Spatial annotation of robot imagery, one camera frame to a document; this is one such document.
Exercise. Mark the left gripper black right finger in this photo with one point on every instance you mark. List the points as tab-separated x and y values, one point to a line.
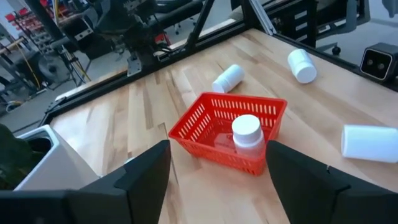
304	193

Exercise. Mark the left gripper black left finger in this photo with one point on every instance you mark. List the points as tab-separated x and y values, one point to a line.
140	186

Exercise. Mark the red plastic slotted basket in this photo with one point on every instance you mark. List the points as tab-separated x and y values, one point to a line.
202	152

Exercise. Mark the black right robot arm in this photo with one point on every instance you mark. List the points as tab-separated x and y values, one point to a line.
130	28

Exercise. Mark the grey metal mounting plate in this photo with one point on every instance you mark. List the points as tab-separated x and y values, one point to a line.
135	67

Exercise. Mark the green cactus plant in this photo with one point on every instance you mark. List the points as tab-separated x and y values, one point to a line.
12	161

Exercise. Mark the black drawer cabinet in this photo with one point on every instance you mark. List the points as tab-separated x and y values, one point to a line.
298	25

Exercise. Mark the grey office chair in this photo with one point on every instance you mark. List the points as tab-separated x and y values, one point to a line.
354	15

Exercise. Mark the red storage bin shelf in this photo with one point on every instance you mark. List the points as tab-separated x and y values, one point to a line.
23	12

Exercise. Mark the black aluminium table frame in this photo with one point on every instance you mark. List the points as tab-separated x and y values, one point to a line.
180	57

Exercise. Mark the black twin-lens camera box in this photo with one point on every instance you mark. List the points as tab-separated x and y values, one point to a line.
377	62

